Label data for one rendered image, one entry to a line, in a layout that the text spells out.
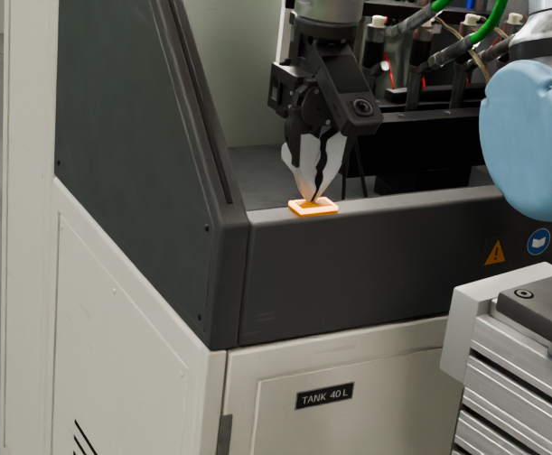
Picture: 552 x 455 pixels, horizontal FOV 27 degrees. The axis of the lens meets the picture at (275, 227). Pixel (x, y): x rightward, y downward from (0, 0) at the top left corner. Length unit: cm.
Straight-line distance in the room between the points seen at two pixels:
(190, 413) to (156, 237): 22
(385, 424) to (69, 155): 61
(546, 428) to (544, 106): 35
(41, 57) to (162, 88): 48
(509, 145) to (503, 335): 26
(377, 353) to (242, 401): 19
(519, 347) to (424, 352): 47
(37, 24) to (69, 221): 31
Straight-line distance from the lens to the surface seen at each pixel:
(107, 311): 163
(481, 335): 107
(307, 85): 126
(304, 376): 141
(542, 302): 98
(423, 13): 148
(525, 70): 82
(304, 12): 125
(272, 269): 131
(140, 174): 145
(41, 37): 181
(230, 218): 126
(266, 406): 140
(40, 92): 183
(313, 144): 128
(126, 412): 162
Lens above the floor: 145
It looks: 23 degrees down
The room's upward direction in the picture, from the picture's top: 7 degrees clockwise
